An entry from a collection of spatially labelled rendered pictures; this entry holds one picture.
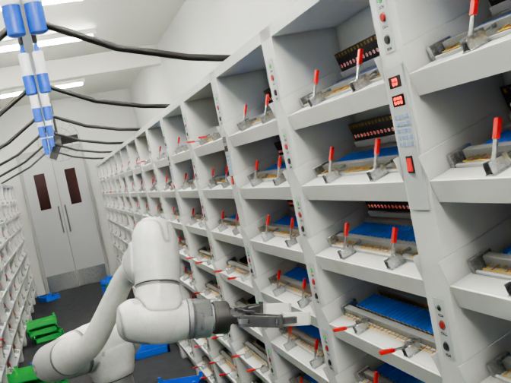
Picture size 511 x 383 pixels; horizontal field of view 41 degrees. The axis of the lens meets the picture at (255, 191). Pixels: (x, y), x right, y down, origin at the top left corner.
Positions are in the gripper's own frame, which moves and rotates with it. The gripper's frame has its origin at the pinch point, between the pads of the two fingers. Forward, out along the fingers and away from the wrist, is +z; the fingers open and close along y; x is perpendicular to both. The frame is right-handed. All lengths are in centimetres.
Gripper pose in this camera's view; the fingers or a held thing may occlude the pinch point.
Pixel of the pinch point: (295, 313)
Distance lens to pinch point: 165.1
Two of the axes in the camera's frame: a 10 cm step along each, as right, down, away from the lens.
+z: 9.6, 0.0, 2.7
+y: 2.7, -0.1, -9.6
